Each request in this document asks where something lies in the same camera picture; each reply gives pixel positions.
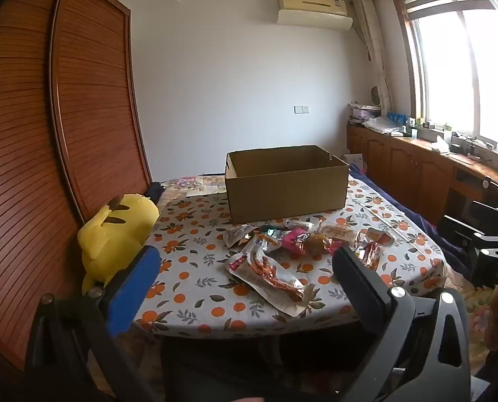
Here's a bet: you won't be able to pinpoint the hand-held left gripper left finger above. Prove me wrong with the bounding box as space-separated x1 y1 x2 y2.
23 245 162 402

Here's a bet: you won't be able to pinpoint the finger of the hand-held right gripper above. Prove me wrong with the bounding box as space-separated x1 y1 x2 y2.
436 215 498 257
469 200 498 230

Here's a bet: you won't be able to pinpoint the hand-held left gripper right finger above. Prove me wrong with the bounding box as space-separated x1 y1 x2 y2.
332 246 472 402

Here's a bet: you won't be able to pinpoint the orange snack packet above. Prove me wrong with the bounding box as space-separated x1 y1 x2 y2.
353 245 385 271
355 227 396 250

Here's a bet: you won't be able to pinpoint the clear packet brown contents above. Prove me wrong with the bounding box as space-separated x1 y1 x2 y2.
302 234 337 257

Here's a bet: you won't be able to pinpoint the pink snack packet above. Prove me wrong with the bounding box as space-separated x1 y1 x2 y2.
282 227 314 253

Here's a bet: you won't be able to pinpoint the red white snack packet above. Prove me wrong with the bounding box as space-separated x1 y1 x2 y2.
227 234 316 317

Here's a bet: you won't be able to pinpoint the brown cardboard box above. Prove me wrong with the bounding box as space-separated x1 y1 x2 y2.
224 145 350 224

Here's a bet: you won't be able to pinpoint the dark blue blanket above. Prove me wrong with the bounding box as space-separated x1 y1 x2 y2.
349 163 478 279

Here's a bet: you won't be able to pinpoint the floral quilt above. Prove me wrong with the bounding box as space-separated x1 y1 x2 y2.
445 260 498 371

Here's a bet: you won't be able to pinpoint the yellow plush toy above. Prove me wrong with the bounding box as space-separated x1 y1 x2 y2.
77 193 161 296

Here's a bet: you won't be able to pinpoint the orange print tablecloth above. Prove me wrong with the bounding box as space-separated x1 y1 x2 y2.
132 176 447 338

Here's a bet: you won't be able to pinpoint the wooden cabinet counter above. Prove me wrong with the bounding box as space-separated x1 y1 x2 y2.
346 121 498 227

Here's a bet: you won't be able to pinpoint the green red snack packet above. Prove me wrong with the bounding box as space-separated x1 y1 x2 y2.
258 225 291 252

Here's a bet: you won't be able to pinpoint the clear white snack packet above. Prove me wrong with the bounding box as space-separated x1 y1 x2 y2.
223 224 259 249

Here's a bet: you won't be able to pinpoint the floral pillow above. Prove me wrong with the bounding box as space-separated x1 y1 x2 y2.
164 176 227 196

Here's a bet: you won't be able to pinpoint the clear plastic bags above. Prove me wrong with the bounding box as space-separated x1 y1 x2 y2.
363 116 401 135

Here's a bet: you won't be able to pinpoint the pink box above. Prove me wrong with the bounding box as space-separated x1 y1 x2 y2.
351 107 381 121

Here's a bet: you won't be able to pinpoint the brown slatted wooden wardrobe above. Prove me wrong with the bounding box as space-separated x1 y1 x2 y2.
0 0 153 369

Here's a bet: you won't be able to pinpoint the patterned curtain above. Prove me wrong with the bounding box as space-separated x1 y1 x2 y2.
353 0 394 116

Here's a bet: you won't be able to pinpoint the window with wooden frame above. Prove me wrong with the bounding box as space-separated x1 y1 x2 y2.
391 0 498 151

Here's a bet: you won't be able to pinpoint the wall air conditioner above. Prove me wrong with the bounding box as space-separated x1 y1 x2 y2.
276 0 354 31

